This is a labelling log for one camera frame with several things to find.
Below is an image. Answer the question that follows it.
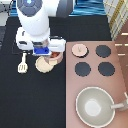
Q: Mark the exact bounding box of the pink stove counter block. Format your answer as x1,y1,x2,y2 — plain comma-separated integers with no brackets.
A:
66,41,128,128

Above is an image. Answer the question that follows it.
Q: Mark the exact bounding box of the cream slotted spatula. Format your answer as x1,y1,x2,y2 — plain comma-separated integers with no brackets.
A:
18,53,28,73

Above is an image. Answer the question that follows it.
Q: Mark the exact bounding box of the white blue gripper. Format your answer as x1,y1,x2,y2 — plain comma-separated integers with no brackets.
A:
16,27,66,55

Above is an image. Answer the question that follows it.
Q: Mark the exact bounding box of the black stove burner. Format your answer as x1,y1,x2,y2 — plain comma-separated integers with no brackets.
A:
98,62,115,76
96,45,111,58

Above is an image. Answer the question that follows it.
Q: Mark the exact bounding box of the round wooden plate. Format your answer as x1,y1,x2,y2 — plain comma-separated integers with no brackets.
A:
35,56,53,73

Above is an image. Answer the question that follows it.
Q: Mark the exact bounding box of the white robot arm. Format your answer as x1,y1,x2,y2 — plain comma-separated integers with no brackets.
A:
16,0,75,55

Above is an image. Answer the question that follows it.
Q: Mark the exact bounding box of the grey faucet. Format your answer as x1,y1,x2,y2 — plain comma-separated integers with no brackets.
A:
111,93,128,111

